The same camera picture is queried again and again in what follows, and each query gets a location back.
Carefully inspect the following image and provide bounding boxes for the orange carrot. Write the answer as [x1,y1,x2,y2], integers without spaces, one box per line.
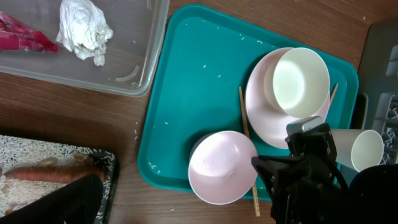
[4,166,106,184]

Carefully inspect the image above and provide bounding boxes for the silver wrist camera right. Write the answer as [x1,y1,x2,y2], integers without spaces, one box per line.
[286,116,323,136]

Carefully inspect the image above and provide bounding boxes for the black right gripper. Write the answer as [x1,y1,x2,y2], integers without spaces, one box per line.
[251,124,349,223]

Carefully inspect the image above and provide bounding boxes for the wooden chopstick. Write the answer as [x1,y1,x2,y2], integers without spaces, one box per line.
[329,83,339,106]
[238,86,261,217]

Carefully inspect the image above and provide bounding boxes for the clear plastic bin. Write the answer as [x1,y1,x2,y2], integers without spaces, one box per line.
[1,0,170,96]

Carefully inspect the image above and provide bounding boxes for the foil ball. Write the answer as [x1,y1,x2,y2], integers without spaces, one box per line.
[55,0,113,66]

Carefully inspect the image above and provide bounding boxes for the white bowl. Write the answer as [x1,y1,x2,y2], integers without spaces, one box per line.
[264,47,330,118]

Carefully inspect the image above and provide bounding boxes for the red snack wrapper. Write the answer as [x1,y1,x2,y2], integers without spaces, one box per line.
[1,11,58,53]

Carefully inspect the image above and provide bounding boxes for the rice and peanut scraps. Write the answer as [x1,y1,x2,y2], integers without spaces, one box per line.
[0,134,116,220]

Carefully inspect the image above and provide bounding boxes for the white plate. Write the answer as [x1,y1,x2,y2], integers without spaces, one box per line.
[244,47,331,149]

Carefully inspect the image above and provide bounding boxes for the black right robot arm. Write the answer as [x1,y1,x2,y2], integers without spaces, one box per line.
[251,124,397,223]

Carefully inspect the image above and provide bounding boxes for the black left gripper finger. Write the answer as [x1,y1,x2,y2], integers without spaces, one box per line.
[1,174,103,224]

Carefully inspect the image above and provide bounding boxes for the grey dishwasher rack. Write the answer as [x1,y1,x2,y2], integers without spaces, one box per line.
[350,19,397,165]

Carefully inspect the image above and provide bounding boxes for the teal plastic tray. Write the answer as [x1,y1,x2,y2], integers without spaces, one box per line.
[137,3,360,202]

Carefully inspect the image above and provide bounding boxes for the wooden chopstick left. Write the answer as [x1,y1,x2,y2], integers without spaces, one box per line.
[238,86,261,217]

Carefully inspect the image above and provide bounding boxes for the pink bowl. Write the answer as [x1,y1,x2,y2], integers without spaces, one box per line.
[188,131,258,205]

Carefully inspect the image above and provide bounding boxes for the black tray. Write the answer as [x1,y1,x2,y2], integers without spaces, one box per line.
[0,134,121,224]

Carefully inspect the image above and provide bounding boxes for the wooden chopstick right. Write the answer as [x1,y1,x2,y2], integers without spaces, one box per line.
[329,83,339,106]

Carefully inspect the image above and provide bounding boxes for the white paper cup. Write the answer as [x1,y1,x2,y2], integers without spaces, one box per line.
[331,129,384,172]

